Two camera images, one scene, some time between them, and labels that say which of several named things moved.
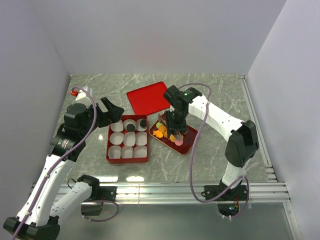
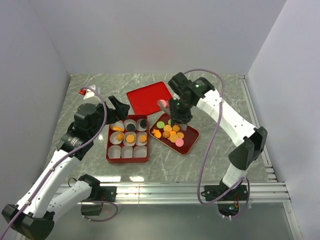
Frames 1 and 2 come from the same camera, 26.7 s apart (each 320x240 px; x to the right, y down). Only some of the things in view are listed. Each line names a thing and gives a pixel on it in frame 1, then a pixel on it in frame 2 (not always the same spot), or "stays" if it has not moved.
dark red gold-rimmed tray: (188, 139) stays
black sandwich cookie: (143, 123) stays
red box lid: (149, 99) stays
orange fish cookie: (158, 134) → (118, 128)
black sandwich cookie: (130, 127) stays
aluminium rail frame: (185, 193) stays
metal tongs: (163, 119) → (183, 126)
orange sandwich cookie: (172, 138) → (130, 138)
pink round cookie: (179, 143) stays
